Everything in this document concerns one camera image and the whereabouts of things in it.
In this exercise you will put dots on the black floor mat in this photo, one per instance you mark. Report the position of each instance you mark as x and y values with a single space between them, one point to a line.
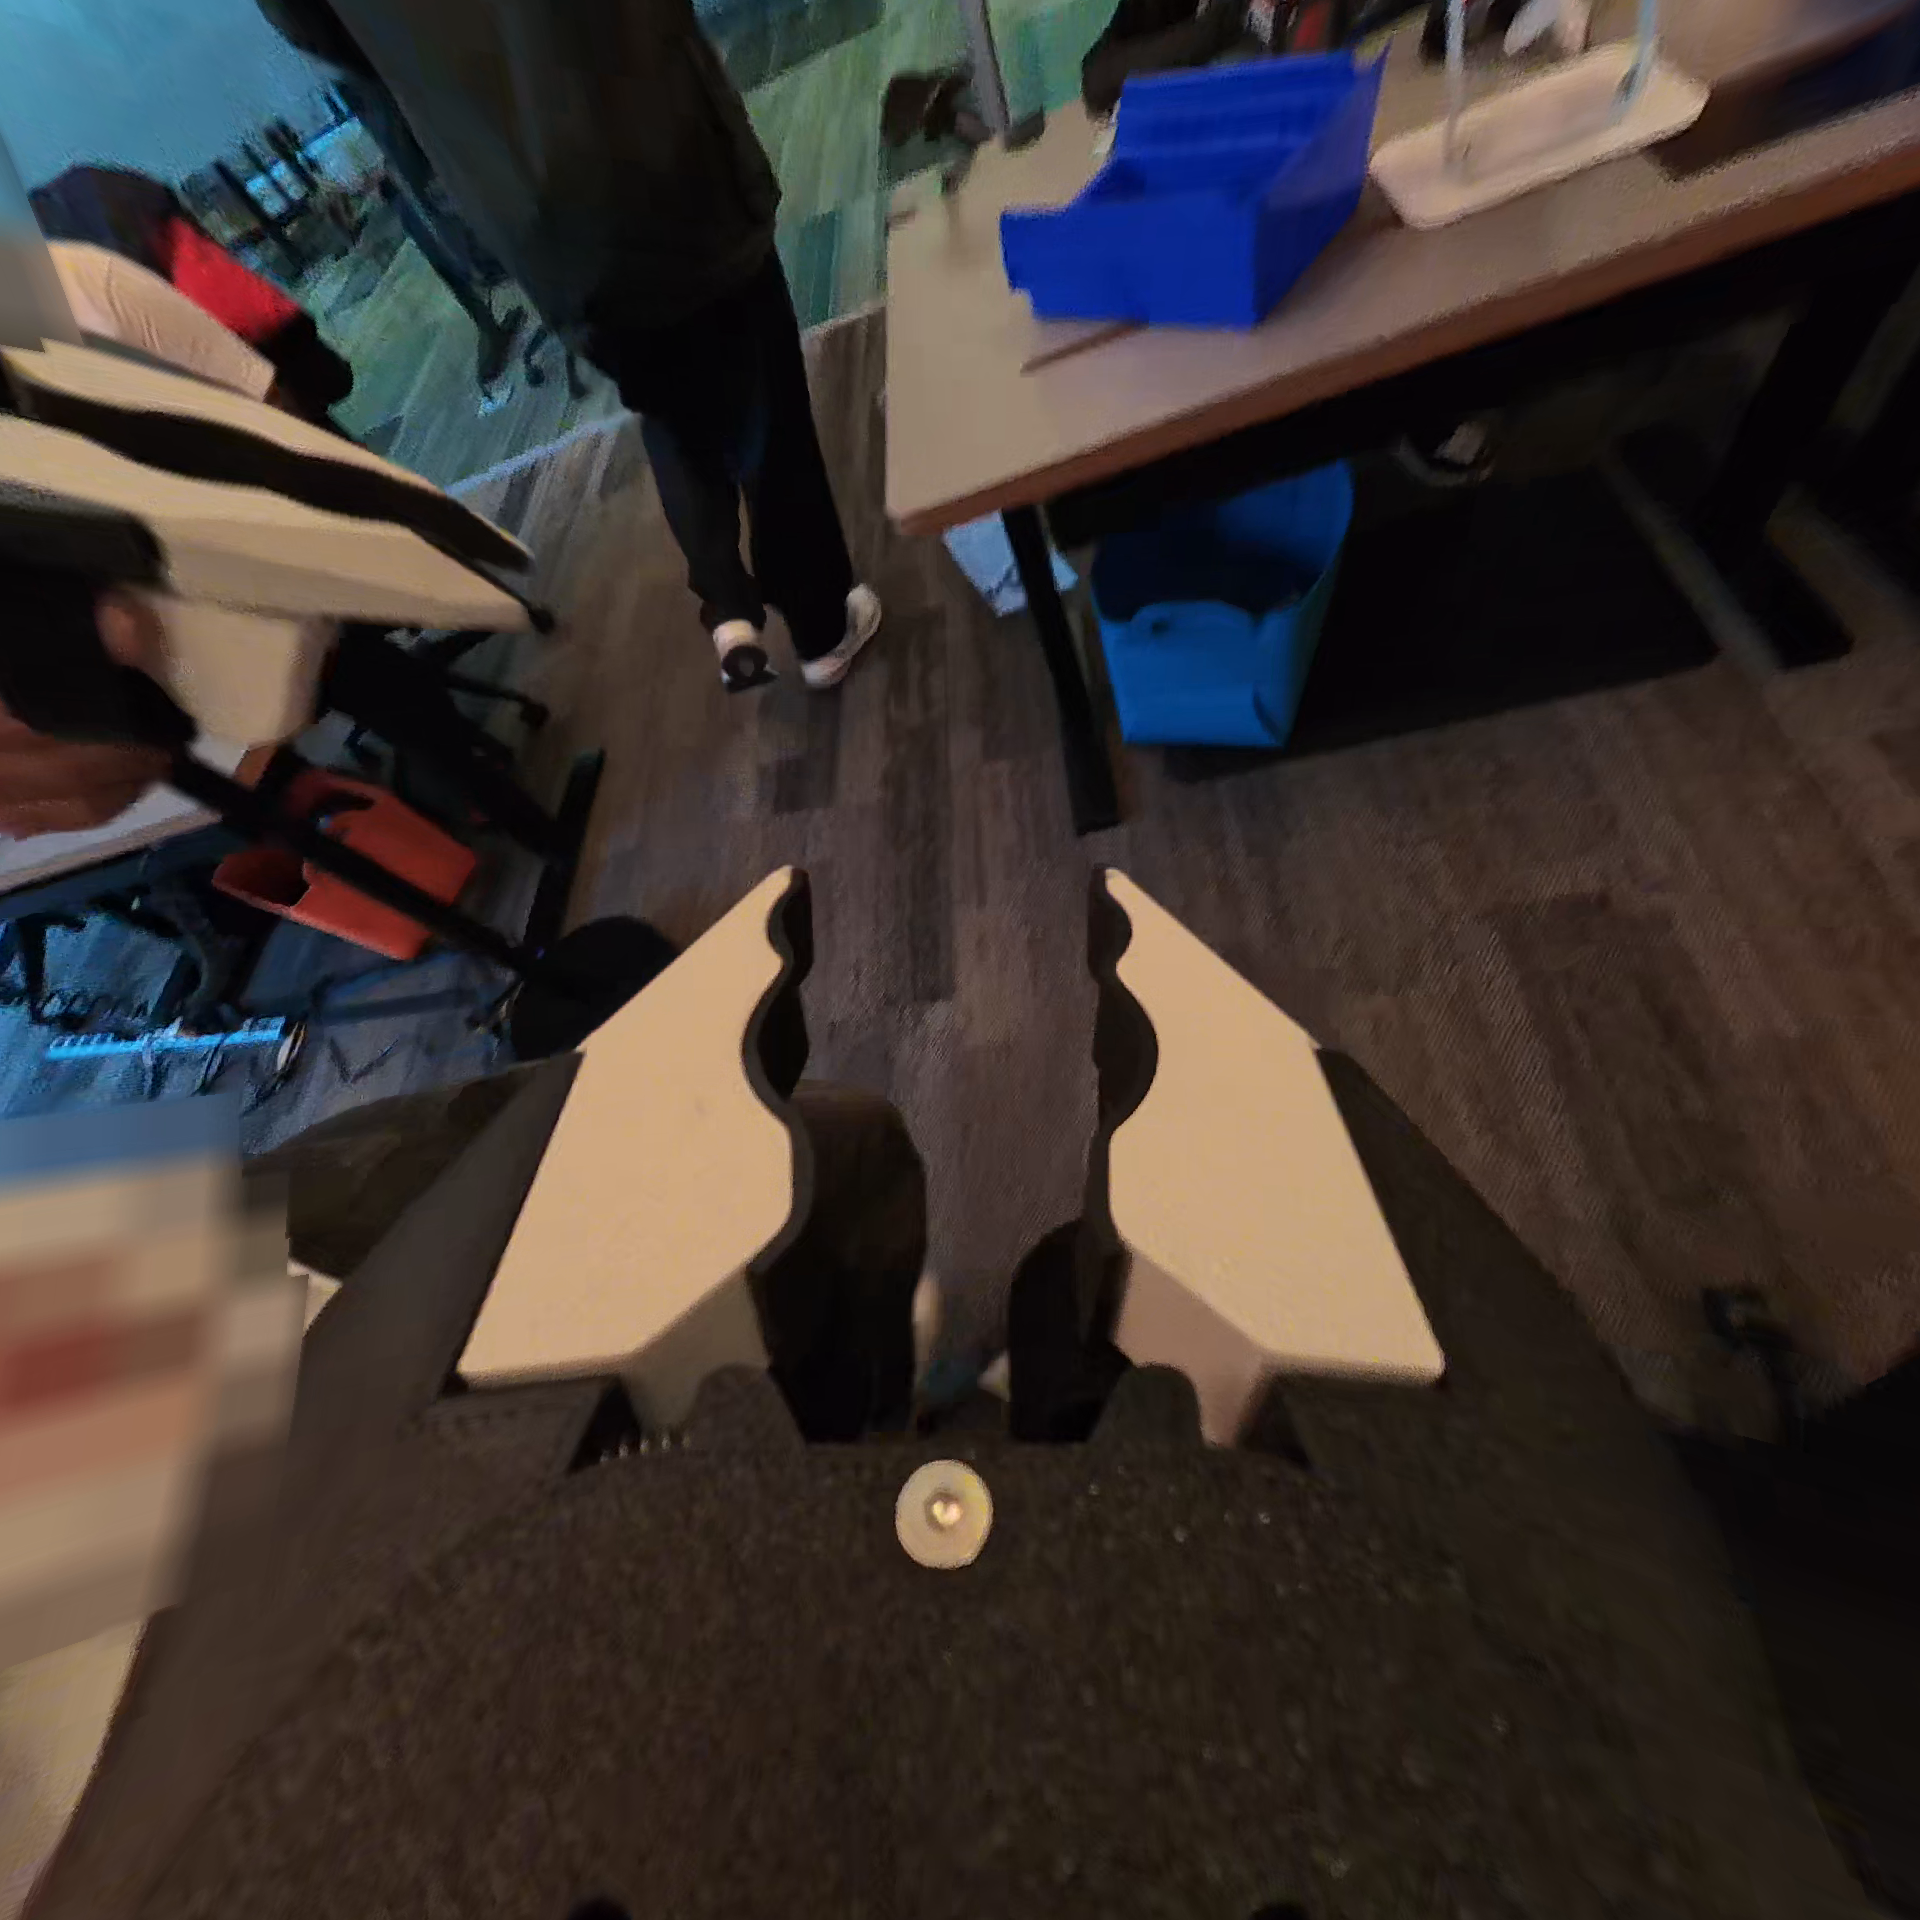
1501 600

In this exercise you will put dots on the grey desk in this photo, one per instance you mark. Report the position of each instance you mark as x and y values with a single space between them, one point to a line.
1200 374

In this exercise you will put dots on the blue plastic bin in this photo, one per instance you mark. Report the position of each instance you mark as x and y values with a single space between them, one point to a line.
1200 211

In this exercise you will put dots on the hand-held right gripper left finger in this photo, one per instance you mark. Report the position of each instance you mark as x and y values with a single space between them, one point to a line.
630 1201

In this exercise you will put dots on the red felt bag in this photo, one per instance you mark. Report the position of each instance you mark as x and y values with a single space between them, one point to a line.
359 869

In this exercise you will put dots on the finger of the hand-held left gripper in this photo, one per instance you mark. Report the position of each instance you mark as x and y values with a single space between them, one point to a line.
182 398
301 555

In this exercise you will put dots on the person's left hand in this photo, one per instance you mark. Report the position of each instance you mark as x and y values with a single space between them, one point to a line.
60 780

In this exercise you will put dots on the white stand base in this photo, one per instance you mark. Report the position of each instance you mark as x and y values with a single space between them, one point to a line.
1529 129

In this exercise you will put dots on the blue felt bag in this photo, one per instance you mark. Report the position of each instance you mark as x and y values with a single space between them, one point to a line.
1215 629

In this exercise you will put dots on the black office chair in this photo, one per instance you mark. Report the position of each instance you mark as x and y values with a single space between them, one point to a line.
495 749

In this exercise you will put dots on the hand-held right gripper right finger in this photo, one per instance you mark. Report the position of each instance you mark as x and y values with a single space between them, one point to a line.
1277 1201

